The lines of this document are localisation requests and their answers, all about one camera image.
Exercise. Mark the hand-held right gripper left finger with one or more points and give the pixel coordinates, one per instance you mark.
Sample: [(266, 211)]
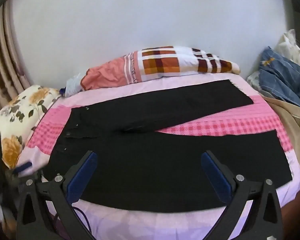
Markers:
[(81, 177)]

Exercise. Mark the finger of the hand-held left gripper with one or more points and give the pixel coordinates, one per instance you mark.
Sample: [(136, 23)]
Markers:
[(23, 167)]

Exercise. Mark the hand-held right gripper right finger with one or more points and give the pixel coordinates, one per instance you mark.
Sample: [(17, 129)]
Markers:
[(216, 177)]

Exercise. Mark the black pants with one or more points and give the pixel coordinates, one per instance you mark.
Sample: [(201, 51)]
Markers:
[(152, 170)]

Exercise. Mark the pink checked bedsheet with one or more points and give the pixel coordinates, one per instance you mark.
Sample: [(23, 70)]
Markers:
[(215, 128)]

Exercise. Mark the yellow floral pillow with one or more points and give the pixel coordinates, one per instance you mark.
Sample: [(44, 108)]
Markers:
[(22, 110)]

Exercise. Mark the white and blue cloth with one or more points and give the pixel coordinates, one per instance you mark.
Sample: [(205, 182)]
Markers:
[(72, 87)]

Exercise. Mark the beige cloth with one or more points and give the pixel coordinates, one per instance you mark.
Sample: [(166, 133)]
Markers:
[(292, 125)]

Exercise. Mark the beige patterned curtain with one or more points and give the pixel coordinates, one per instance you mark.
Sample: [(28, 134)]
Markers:
[(2, 55)]

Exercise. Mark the blue jeans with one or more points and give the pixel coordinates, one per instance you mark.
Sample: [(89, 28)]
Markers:
[(282, 80)]

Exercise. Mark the orange checked pillow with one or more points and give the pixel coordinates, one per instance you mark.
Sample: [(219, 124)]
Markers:
[(165, 62)]

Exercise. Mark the white floral cloth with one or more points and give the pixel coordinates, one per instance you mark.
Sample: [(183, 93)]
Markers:
[(290, 45)]

